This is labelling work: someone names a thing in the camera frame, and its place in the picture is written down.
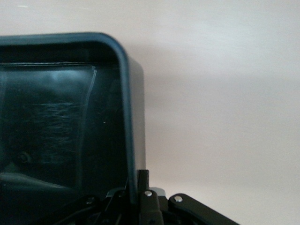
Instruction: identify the black plastic box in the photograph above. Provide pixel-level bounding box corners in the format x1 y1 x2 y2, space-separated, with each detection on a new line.
0 32 147 225

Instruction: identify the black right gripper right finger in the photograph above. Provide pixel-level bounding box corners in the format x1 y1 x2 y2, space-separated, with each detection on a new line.
136 169 163 225

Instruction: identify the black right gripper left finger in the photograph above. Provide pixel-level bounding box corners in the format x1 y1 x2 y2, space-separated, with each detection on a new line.
100 181 133 225

